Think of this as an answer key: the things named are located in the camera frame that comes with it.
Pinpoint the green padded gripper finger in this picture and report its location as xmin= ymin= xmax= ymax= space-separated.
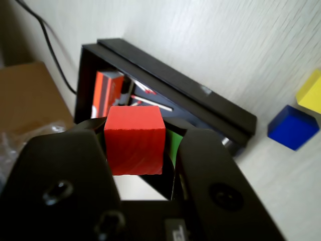
xmin=164 ymin=119 xmax=286 ymax=241

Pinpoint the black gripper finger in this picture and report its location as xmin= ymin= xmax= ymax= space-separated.
xmin=0 ymin=116 xmax=131 ymax=241

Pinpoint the blue wooden cube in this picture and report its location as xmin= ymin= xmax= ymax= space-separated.
xmin=267 ymin=104 xmax=320 ymax=152

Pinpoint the red wooden cube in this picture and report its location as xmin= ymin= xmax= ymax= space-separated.
xmin=103 ymin=105 xmax=166 ymax=176

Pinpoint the yellow wooden cube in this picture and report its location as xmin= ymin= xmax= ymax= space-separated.
xmin=295 ymin=69 xmax=321 ymax=115

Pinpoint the plain brown cardboard box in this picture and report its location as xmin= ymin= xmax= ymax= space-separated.
xmin=0 ymin=61 xmax=75 ymax=136

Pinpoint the black open box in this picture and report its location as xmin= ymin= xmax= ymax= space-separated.
xmin=96 ymin=37 xmax=258 ymax=138

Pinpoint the black cardboard box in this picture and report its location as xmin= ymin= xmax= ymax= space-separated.
xmin=74 ymin=43 xmax=250 ymax=201

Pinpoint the clear plastic wrap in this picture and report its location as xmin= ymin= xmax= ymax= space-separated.
xmin=0 ymin=117 xmax=76 ymax=191

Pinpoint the orange red matchbox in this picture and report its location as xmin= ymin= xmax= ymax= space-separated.
xmin=90 ymin=70 xmax=125 ymax=119

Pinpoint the long matchstick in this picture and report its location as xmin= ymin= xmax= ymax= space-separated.
xmin=130 ymin=94 xmax=174 ymax=111

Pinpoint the thick black power cable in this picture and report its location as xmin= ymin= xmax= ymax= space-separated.
xmin=15 ymin=0 xmax=78 ymax=95

